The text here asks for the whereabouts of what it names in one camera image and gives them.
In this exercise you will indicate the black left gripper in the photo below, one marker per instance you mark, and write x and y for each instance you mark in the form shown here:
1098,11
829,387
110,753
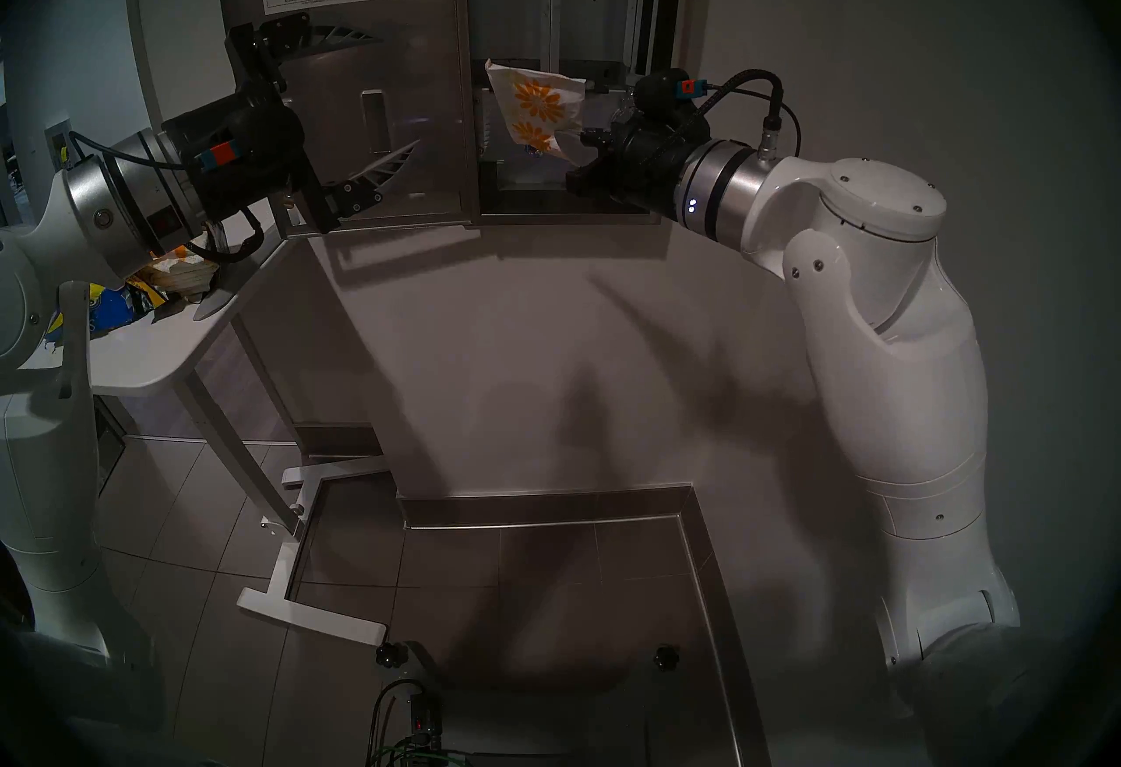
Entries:
291,161

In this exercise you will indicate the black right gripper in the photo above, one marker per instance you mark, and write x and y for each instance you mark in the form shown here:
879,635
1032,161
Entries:
657,161

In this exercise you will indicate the stainless steel wall dispenser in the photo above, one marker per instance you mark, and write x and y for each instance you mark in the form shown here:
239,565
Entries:
420,117

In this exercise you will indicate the orange floral pad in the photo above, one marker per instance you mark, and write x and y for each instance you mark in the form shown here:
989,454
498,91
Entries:
534,100

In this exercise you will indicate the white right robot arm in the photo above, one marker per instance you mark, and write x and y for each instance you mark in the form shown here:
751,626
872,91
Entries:
893,389

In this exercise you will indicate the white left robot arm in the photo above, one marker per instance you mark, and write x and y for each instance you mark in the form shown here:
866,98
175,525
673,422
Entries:
44,467

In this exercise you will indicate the dark robot base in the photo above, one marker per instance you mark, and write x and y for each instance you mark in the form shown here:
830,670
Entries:
560,721

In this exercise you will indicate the orange floral pad package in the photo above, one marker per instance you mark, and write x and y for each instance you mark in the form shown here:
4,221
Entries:
184,275

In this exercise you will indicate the blue yellow pad package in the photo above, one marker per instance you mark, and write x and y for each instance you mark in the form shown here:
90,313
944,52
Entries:
109,306

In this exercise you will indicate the white table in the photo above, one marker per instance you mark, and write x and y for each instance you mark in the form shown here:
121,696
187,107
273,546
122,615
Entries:
149,354

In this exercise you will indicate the black star knob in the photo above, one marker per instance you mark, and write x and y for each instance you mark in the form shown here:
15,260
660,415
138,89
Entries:
666,657
392,655

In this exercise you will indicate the black box red light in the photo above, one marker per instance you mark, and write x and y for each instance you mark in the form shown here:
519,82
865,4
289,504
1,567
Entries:
425,717

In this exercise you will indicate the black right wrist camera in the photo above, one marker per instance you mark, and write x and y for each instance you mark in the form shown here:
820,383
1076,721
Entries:
666,93

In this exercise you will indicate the grey wall alarm box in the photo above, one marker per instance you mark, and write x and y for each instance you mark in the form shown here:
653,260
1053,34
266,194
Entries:
59,144

